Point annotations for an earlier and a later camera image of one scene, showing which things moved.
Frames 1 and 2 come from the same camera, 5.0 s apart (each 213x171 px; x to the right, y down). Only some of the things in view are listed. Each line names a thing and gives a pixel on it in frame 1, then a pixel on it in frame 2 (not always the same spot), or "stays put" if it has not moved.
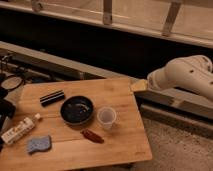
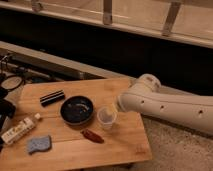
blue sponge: x=39 y=144 stays put
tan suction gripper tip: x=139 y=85 → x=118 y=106
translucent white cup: x=106 y=116 stays put
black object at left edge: x=7 y=109 stays put
